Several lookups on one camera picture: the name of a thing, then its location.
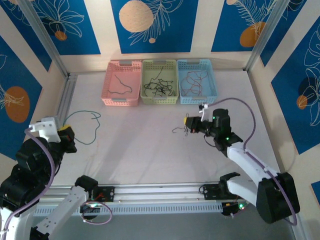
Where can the aluminium frame rail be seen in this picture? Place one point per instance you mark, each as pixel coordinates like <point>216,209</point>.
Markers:
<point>162,191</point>

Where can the aluminium frame post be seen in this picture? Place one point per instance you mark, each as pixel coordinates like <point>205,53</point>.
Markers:
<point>44,37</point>
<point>265,37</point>

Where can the right arm base electronics board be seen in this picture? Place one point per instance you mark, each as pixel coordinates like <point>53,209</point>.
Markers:
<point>230,210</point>

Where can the pink plastic basket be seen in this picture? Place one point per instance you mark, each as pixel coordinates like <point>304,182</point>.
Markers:
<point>130,75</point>

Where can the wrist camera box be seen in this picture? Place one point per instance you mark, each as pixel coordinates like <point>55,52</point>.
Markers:
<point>47,128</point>
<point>204,112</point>

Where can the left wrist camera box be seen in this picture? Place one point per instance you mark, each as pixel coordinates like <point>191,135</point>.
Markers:
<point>47,128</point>

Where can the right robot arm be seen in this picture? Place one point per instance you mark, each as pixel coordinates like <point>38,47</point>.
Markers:
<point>250,162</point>

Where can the aluminium side rail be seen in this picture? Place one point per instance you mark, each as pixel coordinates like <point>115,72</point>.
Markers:
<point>66,100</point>

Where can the left arm base electronics board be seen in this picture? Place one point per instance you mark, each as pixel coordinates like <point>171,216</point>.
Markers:
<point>90,212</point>

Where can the green plastic basket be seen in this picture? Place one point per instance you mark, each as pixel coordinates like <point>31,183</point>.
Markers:
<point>171,71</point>

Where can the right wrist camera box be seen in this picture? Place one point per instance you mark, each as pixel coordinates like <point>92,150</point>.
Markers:
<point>204,112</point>

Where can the white table cloth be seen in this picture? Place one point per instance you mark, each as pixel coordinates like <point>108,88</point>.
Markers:
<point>150,155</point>

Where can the blue plastic basket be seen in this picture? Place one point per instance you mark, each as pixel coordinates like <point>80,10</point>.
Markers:
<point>212,82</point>

